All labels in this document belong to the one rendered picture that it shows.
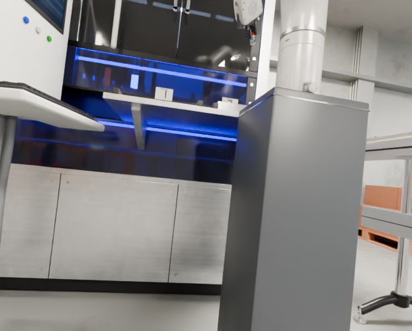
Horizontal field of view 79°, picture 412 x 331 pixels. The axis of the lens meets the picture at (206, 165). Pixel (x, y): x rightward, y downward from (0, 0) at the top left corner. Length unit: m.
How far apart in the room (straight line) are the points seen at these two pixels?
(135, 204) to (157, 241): 0.21
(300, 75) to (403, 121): 4.86
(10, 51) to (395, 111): 5.24
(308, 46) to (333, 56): 4.14
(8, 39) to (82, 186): 0.63
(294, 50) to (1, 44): 0.88
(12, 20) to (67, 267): 1.01
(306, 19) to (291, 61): 0.11
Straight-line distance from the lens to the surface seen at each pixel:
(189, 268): 1.36
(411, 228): 1.60
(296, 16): 0.80
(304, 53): 0.75
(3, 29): 1.09
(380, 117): 5.21
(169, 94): 1.31
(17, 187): 1.43
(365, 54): 5.06
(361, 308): 1.61
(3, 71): 1.07
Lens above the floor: 0.65
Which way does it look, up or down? 2 degrees up
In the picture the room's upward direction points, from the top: 6 degrees clockwise
